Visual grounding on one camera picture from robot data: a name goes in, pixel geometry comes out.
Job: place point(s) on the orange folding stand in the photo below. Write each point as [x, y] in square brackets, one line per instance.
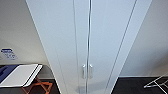
[48, 86]

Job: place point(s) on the white folding table top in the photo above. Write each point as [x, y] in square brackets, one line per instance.
[23, 75]

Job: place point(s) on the white drying rack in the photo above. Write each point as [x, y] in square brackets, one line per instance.
[156, 81]

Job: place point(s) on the blue cloth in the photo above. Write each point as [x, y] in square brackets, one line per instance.
[6, 71]

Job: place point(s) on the blue white wall sign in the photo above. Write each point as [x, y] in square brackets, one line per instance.
[8, 54]

